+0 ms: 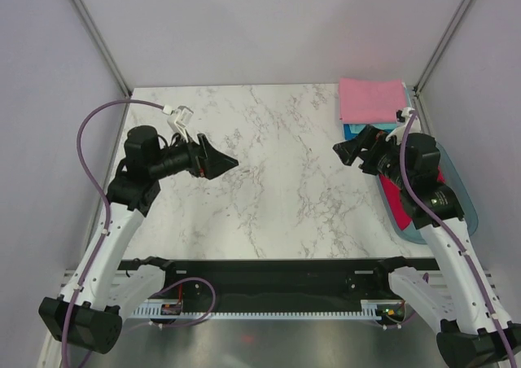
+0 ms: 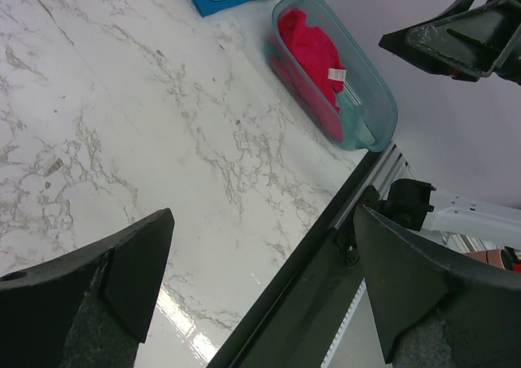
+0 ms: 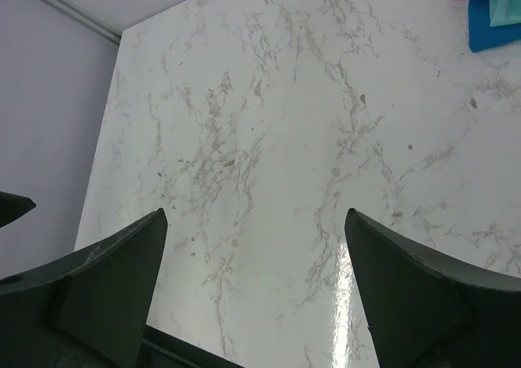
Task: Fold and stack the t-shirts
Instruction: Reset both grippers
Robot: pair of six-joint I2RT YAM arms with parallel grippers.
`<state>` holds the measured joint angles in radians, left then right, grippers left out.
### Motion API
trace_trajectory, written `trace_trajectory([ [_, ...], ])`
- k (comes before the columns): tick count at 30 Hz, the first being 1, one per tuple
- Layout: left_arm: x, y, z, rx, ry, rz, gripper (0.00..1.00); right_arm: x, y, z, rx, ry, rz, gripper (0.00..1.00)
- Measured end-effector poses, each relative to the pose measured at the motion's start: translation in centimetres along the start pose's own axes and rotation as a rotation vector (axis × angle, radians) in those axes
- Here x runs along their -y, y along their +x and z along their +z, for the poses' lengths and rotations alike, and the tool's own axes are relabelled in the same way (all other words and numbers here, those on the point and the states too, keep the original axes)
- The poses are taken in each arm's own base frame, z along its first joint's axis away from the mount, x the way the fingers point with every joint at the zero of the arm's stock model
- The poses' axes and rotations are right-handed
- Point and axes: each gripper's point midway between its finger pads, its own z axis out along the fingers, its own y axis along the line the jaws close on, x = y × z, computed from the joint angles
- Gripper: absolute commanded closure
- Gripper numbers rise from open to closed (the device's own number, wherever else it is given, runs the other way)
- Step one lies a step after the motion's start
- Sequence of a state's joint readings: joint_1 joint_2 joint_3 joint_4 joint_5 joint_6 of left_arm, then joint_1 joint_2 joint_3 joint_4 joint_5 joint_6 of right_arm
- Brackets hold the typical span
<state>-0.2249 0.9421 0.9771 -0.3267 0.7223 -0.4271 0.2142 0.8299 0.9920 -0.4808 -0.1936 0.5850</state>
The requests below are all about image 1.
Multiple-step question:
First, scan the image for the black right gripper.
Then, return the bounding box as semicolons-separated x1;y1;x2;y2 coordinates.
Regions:
333;124;413;190

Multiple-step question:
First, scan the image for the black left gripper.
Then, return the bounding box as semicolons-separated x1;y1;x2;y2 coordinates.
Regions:
149;129;238;180

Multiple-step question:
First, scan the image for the pink t shirt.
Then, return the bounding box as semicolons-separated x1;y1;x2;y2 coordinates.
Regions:
338;78;407;124

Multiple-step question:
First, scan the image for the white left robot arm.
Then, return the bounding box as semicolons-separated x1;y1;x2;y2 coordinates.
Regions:
38;125;239;354

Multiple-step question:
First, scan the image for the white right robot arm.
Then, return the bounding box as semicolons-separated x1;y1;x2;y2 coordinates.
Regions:
333;125;520;367

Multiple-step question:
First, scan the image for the folded teal t shirt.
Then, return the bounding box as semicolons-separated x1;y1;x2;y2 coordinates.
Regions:
348;84;411;134

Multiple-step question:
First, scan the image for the red t shirt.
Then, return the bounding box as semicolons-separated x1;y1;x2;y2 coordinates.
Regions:
379;164;450;230

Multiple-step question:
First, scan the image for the clear blue plastic bin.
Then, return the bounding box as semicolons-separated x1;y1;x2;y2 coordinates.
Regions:
377;143;479;245

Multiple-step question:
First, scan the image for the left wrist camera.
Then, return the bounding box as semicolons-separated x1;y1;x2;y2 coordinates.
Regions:
162;104;194;142

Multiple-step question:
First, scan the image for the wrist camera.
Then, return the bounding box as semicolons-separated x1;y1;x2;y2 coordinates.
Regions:
386;107;417;144
162;104;194;142

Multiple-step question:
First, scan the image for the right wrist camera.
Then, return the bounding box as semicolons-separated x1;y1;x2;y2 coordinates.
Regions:
386;107;417;144

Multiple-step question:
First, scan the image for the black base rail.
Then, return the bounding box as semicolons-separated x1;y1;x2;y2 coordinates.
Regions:
117;256;424;314

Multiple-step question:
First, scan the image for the white slotted cable duct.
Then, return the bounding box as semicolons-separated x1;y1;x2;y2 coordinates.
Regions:
129;300;401;321

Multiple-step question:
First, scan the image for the right aluminium frame post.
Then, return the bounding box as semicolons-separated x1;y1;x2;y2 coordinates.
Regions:
412;0;475;96

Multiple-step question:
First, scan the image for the aluminium frame post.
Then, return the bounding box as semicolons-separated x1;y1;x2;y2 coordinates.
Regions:
412;0;475;96
69;0;132;98

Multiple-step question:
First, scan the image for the left aluminium frame post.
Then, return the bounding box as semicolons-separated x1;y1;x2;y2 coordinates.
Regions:
69;0;132;98

